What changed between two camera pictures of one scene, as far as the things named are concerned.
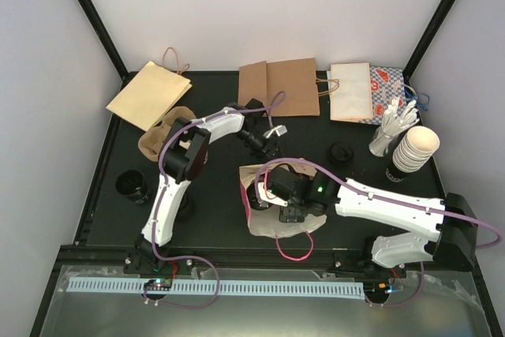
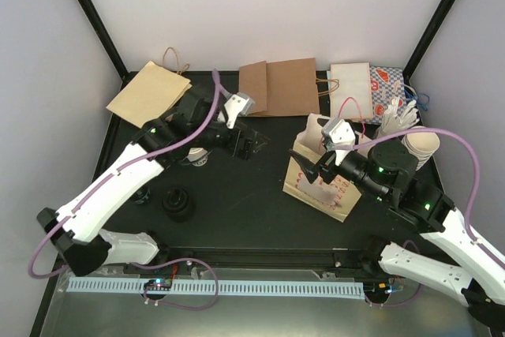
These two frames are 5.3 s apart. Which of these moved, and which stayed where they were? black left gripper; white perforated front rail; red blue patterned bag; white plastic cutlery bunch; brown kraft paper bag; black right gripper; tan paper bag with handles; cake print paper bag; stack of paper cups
Moved: black left gripper; black right gripper; cake print paper bag
Stayed: stack of paper cups; red blue patterned bag; white perforated front rail; white plastic cutlery bunch; tan paper bag with handles; brown kraft paper bag
